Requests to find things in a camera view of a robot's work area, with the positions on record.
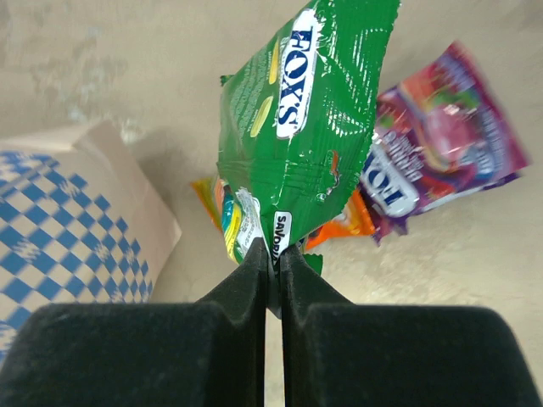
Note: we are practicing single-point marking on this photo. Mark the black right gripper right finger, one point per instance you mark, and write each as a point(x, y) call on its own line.
point(336, 353)

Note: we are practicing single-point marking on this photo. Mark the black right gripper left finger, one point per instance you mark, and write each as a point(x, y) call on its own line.
point(207, 353)

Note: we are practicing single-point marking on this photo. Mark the orange Fox's candy bag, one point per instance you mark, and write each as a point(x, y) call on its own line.
point(339, 224)

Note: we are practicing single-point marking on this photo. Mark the blue checkered paper bag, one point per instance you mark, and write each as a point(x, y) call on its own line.
point(80, 223)

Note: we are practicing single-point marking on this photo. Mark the green snack packet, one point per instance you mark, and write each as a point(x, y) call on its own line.
point(297, 123)

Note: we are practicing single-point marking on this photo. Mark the purple Fox's berries bag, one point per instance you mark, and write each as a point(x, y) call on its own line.
point(439, 135)

